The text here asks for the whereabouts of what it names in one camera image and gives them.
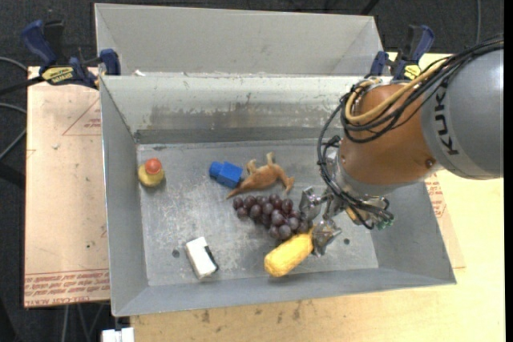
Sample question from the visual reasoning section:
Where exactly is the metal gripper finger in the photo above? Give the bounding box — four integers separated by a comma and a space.
299, 185, 324, 222
311, 221, 343, 258

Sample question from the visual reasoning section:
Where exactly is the purple toy grape bunch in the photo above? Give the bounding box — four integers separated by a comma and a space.
232, 192, 313, 241

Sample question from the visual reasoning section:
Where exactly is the yellow toy corn cob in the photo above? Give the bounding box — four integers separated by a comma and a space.
263, 228, 317, 278

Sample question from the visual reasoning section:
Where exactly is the brown toy kangaroo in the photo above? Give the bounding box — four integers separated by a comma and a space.
225, 151, 296, 200

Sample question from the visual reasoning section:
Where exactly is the blue toy block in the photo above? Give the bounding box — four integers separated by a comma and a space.
208, 160, 244, 190

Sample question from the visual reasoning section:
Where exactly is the grey metal bin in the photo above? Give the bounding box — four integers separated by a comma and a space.
94, 2, 458, 318

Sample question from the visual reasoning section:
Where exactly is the white and black box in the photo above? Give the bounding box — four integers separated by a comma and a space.
184, 235, 220, 280

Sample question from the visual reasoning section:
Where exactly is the yellow toy bottle red cap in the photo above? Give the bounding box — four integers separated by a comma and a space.
137, 157, 166, 188

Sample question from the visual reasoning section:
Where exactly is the brown cardboard board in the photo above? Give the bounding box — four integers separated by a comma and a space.
23, 66, 468, 309

